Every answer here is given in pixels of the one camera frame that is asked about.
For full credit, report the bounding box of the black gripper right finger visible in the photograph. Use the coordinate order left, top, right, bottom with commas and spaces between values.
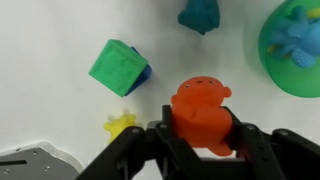
223, 106, 257, 157

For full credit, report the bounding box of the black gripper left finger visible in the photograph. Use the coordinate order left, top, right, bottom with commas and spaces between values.
155, 104, 178, 151

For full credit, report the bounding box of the orange rubber toy figure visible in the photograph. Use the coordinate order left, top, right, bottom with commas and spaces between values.
171, 76, 232, 156

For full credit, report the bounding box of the green bowl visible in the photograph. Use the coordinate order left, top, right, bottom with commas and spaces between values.
258, 0, 320, 98

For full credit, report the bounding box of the yellow star toy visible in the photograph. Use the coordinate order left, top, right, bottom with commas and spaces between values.
103, 114, 136, 142

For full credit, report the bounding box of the blue block under green cube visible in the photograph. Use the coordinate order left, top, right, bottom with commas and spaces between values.
122, 46, 152, 96

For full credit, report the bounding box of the green cube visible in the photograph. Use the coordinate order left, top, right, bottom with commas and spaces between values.
88, 38, 149, 98

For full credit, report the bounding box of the light blue rubber toy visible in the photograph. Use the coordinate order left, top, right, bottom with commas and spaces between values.
268, 6, 320, 68

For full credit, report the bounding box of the teal rubber toy animal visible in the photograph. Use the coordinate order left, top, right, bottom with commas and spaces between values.
177, 0, 220, 35

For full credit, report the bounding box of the grey metal mounting plate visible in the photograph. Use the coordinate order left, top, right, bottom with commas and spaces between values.
0, 142, 83, 180

